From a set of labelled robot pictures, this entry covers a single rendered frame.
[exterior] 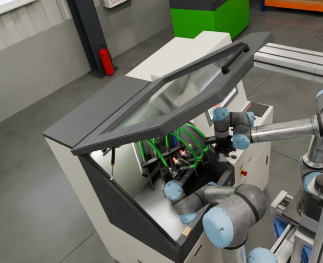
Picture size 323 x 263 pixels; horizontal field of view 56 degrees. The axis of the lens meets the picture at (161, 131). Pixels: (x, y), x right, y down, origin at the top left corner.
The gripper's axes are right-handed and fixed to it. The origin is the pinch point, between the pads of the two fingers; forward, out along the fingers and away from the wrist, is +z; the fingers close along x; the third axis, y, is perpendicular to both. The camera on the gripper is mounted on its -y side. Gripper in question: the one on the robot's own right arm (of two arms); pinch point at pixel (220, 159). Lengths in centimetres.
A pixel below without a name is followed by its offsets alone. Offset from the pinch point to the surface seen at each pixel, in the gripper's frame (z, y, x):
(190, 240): 36, -3, -35
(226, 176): 29.4, -4.1, 13.0
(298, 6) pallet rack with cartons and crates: 107, -110, 523
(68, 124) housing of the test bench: -25, -79, -34
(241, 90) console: 15, -28, 89
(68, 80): 119, -393, 158
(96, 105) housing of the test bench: -25, -77, -13
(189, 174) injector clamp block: 26.5, -25.1, 1.3
